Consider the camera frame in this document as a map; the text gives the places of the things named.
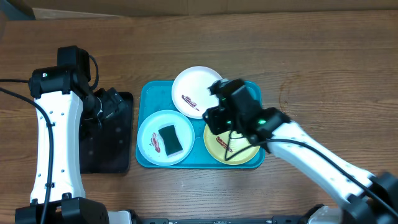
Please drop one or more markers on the white plate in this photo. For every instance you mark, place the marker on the white plate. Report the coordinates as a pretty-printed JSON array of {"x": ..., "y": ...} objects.
[{"x": 190, "y": 93}]

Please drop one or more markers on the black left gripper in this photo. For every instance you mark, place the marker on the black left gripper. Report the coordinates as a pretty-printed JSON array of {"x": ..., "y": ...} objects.
[{"x": 112, "y": 99}]

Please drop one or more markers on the blue plastic tray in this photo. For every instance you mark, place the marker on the blue plastic tray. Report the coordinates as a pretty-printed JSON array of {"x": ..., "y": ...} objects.
[{"x": 156, "y": 96}]

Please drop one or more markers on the black water tray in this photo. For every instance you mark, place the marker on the black water tray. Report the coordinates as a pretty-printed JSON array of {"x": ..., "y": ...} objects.
[{"x": 105, "y": 146}]

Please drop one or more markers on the yellow green plate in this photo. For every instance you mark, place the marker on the yellow green plate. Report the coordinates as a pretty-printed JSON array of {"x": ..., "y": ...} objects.
[{"x": 224, "y": 147}]

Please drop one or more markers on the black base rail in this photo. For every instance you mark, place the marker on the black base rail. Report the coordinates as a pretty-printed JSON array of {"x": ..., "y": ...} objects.
[{"x": 278, "y": 219}]

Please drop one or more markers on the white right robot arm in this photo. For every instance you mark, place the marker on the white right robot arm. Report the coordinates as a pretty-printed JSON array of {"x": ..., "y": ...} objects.
[{"x": 361, "y": 196}]

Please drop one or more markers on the green and pink sponge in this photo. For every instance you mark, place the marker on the green and pink sponge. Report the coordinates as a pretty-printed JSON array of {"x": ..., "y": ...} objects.
[{"x": 171, "y": 142}]

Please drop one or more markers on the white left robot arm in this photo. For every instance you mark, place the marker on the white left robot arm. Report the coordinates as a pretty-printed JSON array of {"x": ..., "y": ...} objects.
[{"x": 64, "y": 100}]

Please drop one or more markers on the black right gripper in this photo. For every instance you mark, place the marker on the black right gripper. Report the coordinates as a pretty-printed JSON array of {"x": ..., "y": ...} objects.
[{"x": 217, "y": 122}]

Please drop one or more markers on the light blue plate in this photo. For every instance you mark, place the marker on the light blue plate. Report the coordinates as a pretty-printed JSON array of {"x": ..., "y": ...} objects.
[{"x": 150, "y": 143}]

